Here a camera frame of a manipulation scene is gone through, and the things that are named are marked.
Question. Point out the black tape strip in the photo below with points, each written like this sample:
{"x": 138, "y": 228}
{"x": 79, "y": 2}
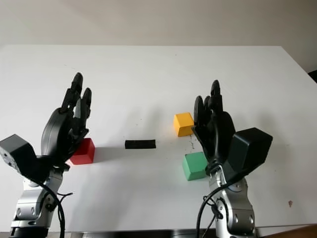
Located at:
{"x": 140, "y": 144}

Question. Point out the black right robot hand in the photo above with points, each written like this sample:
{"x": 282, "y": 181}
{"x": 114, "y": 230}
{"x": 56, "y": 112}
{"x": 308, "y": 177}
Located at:
{"x": 218, "y": 134}

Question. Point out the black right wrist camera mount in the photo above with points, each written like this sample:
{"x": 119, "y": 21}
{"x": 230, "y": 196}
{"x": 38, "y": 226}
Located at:
{"x": 252, "y": 148}

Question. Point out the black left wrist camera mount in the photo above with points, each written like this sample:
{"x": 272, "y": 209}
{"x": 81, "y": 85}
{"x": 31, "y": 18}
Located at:
{"x": 15, "y": 148}

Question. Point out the red wooden block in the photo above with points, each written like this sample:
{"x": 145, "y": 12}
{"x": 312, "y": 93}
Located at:
{"x": 85, "y": 153}

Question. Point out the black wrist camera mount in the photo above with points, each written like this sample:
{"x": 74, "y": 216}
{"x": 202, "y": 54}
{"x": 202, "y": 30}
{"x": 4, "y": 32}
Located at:
{"x": 15, "y": 148}
{"x": 252, "y": 148}

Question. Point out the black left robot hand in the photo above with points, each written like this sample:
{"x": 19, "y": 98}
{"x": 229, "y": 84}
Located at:
{"x": 58, "y": 134}

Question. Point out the green wooden block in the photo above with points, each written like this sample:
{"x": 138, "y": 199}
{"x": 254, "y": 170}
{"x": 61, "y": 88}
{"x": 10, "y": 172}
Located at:
{"x": 193, "y": 166}

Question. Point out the yellow wooden block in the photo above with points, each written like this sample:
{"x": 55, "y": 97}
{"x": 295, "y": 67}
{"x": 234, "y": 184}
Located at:
{"x": 183, "y": 124}

